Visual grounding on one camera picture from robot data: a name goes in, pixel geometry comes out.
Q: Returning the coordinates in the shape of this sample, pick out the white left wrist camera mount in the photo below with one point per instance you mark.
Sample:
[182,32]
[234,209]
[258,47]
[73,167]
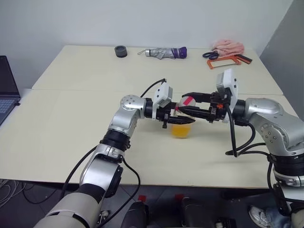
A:
[161,93]

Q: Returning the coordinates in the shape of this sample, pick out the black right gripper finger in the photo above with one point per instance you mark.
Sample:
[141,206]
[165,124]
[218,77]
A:
[194,111]
[199,96]

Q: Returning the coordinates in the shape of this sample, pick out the dark laptop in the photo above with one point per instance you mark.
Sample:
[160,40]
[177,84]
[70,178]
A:
[7,78]

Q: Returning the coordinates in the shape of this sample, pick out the small red block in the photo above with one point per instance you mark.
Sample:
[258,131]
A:
[142,198]
[179,197]

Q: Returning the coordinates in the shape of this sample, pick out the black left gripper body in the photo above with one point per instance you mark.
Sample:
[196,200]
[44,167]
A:
[162,114]

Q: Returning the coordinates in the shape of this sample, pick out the white sneaker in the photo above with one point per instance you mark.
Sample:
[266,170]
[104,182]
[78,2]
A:
[257,215]

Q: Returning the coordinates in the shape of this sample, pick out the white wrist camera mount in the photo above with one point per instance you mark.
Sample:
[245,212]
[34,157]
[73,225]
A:
[161,93]
[229,79]

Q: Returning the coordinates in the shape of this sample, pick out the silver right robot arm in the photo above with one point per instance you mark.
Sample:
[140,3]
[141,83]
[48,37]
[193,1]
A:
[266,111]

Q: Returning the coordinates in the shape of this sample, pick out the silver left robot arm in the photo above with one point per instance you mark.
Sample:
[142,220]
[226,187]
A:
[126,111]

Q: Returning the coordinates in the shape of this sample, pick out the orange hacksaw frame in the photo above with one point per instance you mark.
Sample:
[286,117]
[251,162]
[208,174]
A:
[210,63]

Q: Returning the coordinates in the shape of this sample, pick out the pink fluffy towel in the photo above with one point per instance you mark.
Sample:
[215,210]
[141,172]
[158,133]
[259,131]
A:
[230,46]

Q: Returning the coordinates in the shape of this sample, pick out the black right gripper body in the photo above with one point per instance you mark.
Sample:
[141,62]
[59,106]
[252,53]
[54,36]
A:
[217,111]

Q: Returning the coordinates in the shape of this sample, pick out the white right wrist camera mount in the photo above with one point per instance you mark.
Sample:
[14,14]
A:
[229,79]

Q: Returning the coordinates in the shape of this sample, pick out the orange translucent cup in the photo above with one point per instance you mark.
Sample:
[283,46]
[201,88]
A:
[181,133]

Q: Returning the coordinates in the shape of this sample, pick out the folded silver purple umbrella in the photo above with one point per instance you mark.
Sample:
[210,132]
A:
[164,53]

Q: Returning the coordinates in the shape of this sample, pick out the dark rounded shape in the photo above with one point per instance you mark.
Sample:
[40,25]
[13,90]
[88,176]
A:
[136,215]
[194,213]

